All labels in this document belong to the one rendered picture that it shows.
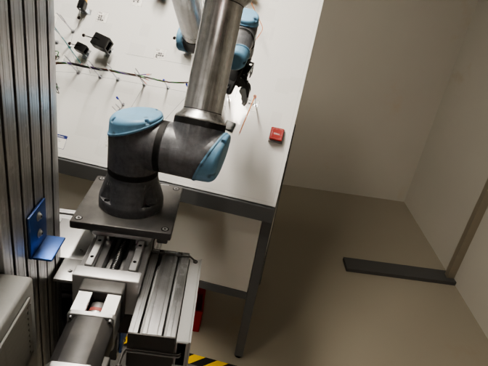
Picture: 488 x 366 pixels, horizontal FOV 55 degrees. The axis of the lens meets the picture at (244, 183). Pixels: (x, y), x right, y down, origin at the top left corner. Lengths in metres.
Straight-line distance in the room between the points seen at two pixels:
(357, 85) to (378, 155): 0.63
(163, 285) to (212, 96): 0.42
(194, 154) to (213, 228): 0.99
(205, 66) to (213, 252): 1.15
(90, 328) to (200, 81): 0.53
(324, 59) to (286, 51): 1.63
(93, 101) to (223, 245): 0.81
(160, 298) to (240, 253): 1.02
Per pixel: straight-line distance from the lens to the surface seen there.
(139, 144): 1.02
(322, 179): 3.97
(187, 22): 1.31
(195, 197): 1.85
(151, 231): 1.05
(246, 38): 1.43
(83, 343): 0.88
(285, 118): 1.90
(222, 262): 2.03
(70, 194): 2.13
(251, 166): 1.84
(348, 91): 3.72
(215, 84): 1.01
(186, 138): 0.99
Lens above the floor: 1.76
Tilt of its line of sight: 27 degrees down
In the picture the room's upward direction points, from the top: 10 degrees clockwise
